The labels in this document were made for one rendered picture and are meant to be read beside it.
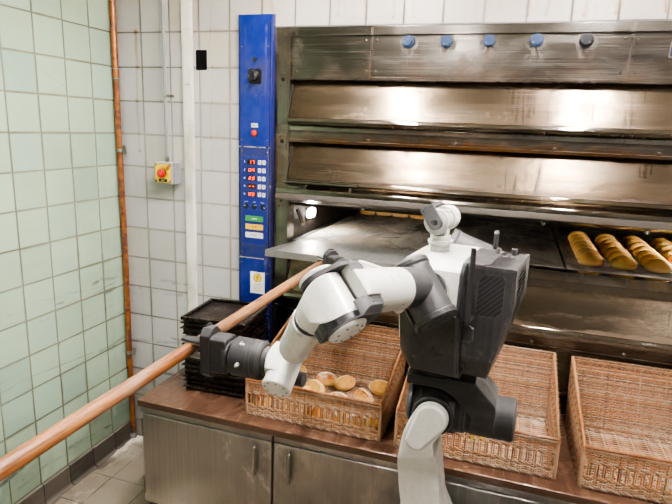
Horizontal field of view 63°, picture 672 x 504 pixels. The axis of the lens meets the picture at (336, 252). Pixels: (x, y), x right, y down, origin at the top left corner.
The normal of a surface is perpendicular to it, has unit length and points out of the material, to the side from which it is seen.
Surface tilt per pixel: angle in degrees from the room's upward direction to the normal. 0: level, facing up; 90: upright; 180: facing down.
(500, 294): 90
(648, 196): 70
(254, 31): 90
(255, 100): 90
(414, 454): 90
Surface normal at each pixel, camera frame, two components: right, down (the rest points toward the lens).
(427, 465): -0.21, 0.59
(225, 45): -0.31, 0.20
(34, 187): 0.95, 0.11
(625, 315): -0.28, -0.15
